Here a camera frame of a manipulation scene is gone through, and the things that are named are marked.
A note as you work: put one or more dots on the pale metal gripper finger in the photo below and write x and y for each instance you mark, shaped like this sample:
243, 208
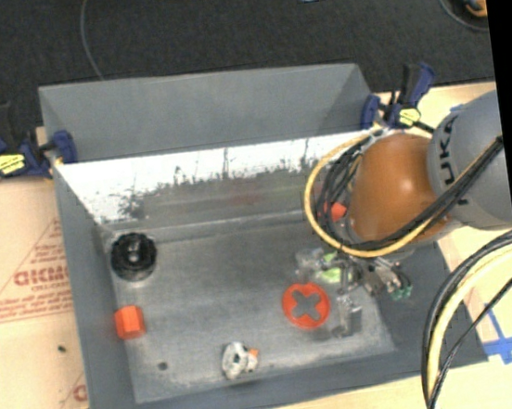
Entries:
357, 318
344, 311

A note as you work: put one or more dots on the lime green small thing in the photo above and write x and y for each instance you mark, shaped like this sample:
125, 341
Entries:
331, 274

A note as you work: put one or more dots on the red disc with cross hole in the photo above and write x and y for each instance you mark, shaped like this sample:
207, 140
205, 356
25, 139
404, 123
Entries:
294, 317

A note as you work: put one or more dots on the clear glass thing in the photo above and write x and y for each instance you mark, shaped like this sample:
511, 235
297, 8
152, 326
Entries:
307, 260

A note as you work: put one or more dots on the small orange block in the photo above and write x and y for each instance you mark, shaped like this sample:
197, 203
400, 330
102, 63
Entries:
338, 211

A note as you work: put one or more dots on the grey metal bin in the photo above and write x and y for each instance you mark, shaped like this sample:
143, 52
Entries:
230, 296

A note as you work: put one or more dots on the white and orange toy animal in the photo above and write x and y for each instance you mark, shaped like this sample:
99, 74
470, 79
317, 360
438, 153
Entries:
234, 360

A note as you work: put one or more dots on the orange hexagonal block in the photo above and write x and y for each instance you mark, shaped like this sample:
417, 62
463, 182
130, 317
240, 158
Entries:
129, 322

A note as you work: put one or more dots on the black ribbed round knob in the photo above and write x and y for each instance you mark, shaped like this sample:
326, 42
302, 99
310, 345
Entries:
133, 256

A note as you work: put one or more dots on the brown cardboard board red print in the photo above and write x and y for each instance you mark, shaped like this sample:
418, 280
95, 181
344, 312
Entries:
17, 239

